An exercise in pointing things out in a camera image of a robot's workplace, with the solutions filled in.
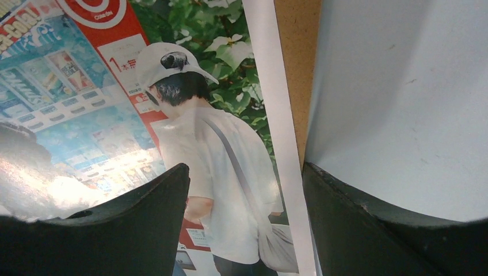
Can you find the brown cardboard backing board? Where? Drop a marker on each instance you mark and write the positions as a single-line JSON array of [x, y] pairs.
[[298, 24]]

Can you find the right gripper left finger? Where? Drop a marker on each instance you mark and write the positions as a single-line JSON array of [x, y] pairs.
[[136, 233]]

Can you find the colourful printed photo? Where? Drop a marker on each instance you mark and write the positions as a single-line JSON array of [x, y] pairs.
[[101, 97]]

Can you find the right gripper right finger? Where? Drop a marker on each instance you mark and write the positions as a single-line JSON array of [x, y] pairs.
[[358, 234]]

